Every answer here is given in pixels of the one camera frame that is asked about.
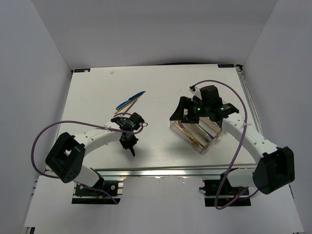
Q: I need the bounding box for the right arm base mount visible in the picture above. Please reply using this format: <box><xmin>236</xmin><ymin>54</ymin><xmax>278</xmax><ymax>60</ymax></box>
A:
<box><xmin>199</xmin><ymin>179</ymin><xmax>252</xmax><ymax>207</ymax></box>

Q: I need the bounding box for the left blue corner sticker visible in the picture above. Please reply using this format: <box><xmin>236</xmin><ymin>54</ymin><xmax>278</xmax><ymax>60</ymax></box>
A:
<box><xmin>73</xmin><ymin>68</ymin><xmax>91</xmax><ymax>73</ymax></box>

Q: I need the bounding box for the black knife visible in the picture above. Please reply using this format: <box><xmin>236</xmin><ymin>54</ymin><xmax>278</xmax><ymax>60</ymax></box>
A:
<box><xmin>129</xmin><ymin>145</ymin><xmax>136</xmax><ymax>157</ymax></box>

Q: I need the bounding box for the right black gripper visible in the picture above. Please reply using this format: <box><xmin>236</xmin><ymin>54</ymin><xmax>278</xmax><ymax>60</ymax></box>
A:
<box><xmin>170</xmin><ymin>97</ymin><xmax>210</xmax><ymax>124</ymax></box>

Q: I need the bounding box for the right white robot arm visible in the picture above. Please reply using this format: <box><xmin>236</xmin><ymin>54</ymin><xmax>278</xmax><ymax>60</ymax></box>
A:
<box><xmin>172</xmin><ymin>85</ymin><xmax>295</xmax><ymax>195</ymax></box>

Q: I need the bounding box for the blue chopstick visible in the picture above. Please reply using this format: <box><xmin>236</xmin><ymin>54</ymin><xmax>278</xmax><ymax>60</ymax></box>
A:
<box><xmin>120</xmin><ymin>98</ymin><xmax>139</xmax><ymax>113</ymax></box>

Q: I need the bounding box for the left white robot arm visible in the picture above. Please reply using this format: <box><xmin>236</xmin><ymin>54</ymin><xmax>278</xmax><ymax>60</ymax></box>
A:
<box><xmin>45</xmin><ymin>113</ymin><xmax>147</xmax><ymax>195</ymax></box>

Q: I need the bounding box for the clear four-slot utensil organizer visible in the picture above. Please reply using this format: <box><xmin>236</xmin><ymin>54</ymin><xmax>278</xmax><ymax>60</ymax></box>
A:
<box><xmin>170</xmin><ymin>117</ymin><xmax>222</xmax><ymax>154</ymax></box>

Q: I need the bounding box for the right blue corner sticker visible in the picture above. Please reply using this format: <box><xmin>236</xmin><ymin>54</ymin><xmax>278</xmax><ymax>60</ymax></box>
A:
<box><xmin>217</xmin><ymin>64</ymin><xmax>235</xmax><ymax>68</ymax></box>

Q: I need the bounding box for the blue knife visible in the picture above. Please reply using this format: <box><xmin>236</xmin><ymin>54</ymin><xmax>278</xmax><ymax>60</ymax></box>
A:
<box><xmin>116</xmin><ymin>91</ymin><xmax>145</xmax><ymax>110</ymax></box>

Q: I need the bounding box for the gold fork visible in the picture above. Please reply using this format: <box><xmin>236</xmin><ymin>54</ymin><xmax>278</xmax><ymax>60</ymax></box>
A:
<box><xmin>177</xmin><ymin>121</ymin><xmax>199</xmax><ymax>145</ymax></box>

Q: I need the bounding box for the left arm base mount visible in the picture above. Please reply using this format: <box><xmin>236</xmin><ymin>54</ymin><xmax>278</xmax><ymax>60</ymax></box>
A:
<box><xmin>72</xmin><ymin>176</ymin><xmax>124</xmax><ymax>205</ymax></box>

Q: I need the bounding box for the orange chopstick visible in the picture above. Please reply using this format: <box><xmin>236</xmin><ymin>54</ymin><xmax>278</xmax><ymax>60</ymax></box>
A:
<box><xmin>115</xmin><ymin>98</ymin><xmax>139</xmax><ymax>115</ymax></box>

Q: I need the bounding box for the aluminium table rail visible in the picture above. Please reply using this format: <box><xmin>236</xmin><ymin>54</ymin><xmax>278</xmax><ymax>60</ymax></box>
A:
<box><xmin>45</xmin><ymin>166</ymin><xmax>271</xmax><ymax>181</ymax></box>

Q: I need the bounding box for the blue corner sticker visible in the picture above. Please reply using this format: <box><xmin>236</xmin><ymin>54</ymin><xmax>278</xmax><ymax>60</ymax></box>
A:
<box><xmin>73</xmin><ymin>68</ymin><xmax>91</xmax><ymax>73</ymax></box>
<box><xmin>217</xmin><ymin>64</ymin><xmax>235</xmax><ymax>68</ymax></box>

